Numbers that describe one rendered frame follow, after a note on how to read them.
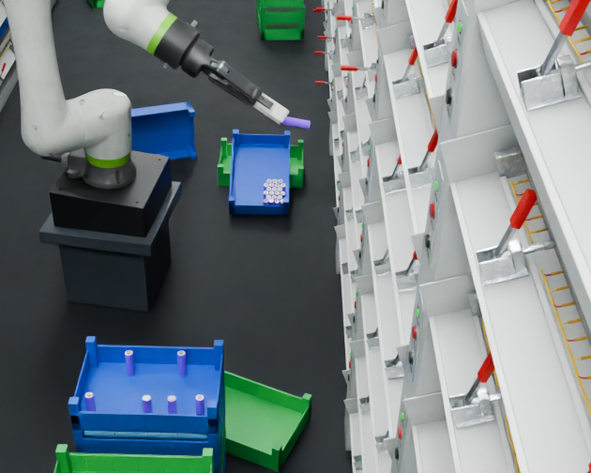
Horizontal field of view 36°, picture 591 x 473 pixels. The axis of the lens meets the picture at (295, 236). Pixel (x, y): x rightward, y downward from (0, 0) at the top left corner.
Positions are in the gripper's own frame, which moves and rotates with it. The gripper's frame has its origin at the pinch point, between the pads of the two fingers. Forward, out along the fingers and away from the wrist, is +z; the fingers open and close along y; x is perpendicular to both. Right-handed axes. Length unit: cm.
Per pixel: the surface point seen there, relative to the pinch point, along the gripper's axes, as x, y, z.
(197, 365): 54, 18, 18
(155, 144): 3, 148, -24
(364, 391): 39, 6, 51
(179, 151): 0, 151, -15
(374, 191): 4.9, -12.9, 25.8
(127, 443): 75, 7, 14
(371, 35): -31.7, 17.2, 10.4
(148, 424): 69, 3, 15
